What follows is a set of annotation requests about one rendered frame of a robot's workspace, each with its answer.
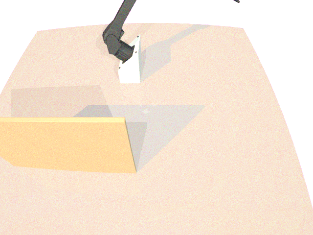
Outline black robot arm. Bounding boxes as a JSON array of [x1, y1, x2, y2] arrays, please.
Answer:
[[102, 0, 136, 64]]

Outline tan flat square board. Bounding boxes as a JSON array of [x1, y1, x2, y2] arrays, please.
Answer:
[[0, 117, 136, 173]]

